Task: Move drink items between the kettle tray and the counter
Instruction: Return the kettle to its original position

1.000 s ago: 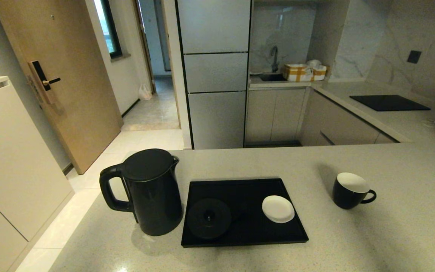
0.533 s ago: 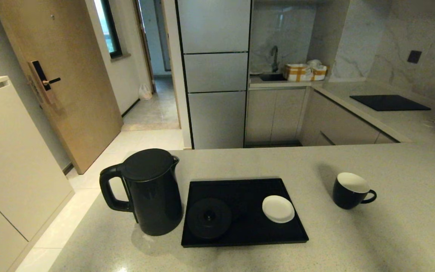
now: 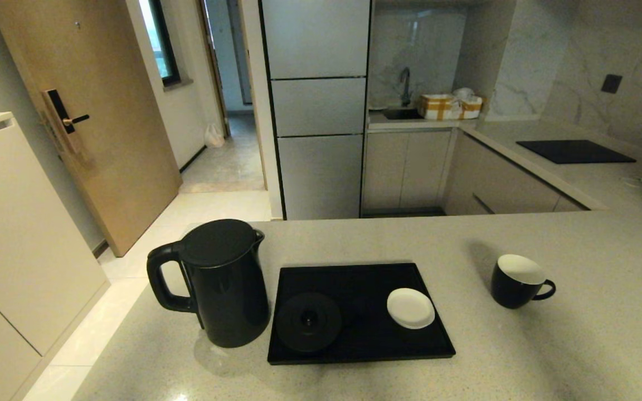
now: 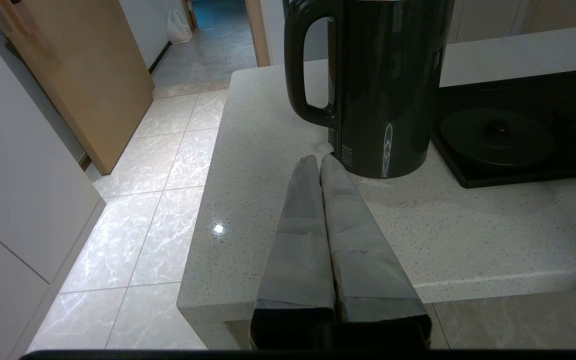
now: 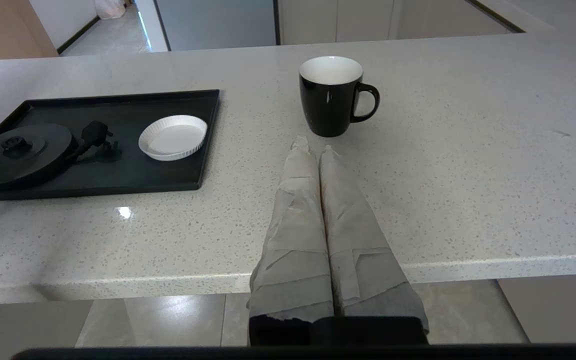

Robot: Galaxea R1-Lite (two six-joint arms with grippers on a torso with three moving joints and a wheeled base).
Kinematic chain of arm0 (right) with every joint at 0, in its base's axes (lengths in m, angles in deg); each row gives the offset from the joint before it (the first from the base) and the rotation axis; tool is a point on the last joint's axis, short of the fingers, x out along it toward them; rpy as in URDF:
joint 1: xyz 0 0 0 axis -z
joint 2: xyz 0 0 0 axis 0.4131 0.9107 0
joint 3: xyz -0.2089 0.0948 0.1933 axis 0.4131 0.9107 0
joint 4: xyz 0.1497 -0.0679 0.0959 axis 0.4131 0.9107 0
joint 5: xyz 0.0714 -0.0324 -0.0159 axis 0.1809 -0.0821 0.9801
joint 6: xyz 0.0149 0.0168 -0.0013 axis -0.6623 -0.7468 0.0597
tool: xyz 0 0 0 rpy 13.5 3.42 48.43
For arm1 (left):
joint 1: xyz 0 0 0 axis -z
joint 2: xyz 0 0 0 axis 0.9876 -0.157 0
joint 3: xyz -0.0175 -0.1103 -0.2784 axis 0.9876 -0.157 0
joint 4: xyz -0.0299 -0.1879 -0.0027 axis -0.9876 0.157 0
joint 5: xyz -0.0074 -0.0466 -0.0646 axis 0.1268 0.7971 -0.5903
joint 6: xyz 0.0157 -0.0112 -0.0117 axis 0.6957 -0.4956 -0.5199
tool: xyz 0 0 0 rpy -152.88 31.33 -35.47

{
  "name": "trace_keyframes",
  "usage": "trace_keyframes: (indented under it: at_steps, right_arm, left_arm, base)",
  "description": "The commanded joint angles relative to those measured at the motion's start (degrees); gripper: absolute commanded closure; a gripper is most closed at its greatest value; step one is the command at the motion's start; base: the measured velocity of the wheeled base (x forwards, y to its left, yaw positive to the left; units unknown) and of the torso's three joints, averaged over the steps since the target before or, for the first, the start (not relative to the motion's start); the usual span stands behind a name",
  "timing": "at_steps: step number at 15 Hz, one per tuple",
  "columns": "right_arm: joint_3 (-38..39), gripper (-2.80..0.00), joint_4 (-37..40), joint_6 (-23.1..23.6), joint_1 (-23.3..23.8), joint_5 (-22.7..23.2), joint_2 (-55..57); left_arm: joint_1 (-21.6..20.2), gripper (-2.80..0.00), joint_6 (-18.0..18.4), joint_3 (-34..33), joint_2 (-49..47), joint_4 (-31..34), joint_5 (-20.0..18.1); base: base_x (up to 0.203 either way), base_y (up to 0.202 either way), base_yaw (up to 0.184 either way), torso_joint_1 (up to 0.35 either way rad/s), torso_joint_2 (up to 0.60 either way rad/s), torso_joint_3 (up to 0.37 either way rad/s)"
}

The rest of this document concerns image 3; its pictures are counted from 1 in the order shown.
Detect white round saucer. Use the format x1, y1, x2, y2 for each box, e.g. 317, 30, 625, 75
387, 287, 436, 330

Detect light wooden door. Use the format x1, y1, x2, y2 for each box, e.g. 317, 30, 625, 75
0, 0, 183, 257

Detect black door lock with handle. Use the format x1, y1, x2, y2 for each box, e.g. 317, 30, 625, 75
41, 88, 90, 154

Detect dark kitchen sink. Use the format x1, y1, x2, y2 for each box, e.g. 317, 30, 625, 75
382, 107, 425, 120

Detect black induction cooktop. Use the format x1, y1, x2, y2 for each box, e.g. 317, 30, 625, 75
516, 139, 637, 164

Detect cardboard box yellow tape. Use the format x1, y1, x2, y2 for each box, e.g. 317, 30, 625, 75
417, 94, 463, 121

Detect beige kitchen base cabinets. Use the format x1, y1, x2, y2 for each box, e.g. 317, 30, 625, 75
362, 129, 589, 217

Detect cardboard box with white bag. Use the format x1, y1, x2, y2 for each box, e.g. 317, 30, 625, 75
454, 87, 483, 119

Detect black round kettle base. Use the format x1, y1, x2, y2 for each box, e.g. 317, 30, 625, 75
275, 292, 343, 353

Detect black electric kettle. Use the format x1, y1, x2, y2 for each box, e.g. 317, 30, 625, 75
147, 219, 271, 349

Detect silver refrigerator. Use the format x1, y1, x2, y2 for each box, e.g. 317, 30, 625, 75
258, 0, 372, 221

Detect white tall cabinet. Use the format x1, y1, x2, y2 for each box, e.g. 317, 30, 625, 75
0, 111, 111, 401

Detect dark framed window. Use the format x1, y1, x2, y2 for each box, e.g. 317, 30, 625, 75
139, 0, 181, 87

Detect white plastic bag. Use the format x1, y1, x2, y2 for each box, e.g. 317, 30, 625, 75
205, 123, 226, 148

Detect black rectangular serving tray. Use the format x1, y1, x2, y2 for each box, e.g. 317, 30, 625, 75
267, 263, 456, 366

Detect black mug white inside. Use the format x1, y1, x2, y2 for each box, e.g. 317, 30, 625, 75
492, 254, 557, 310

